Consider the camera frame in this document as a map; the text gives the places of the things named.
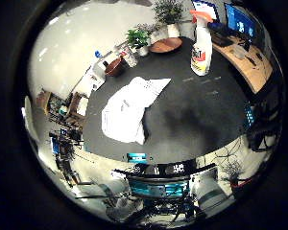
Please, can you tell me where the small plant in white pot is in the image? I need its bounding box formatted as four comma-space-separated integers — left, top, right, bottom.
125, 28, 152, 58

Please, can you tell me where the computer monitor white screen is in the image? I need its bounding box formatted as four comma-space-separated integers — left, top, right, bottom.
191, 0, 221, 22

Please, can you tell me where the clear glass jar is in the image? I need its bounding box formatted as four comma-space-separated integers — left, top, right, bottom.
122, 46, 139, 68

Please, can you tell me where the white cylindrical container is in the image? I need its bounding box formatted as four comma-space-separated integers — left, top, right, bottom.
191, 169, 230, 209

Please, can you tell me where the round wooden plate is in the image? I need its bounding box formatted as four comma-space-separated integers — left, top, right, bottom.
148, 36, 184, 55

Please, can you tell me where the brown wooden bowl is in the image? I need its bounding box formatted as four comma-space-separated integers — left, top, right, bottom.
104, 57, 128, 78

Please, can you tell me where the white cloth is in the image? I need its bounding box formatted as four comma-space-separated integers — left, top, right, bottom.
101, 76, 173, 146

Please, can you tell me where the clear plastic container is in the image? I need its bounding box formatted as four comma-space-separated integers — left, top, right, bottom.
232, 44, 249, 61

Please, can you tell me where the large plant in white pot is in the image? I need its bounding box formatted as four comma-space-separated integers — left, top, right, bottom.
152, 0, 185, 39

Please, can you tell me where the computer monitor blue screen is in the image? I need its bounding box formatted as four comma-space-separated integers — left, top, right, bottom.
224, 2, 257, 39

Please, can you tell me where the wooden shelf crate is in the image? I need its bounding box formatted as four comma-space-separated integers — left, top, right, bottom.
35, 89, 89, 127

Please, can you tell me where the white spray bottle orange trigger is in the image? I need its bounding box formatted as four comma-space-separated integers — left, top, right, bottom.
189, 9, 214, 78

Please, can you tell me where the teal tag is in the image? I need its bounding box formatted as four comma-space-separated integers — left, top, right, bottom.
126, 152, 149, 165

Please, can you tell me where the curved wooden desk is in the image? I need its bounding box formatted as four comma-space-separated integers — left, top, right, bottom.
210, 33, 274, 95

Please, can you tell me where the bare dried branch plant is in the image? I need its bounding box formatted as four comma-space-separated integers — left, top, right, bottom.
214, 140, 248, 190

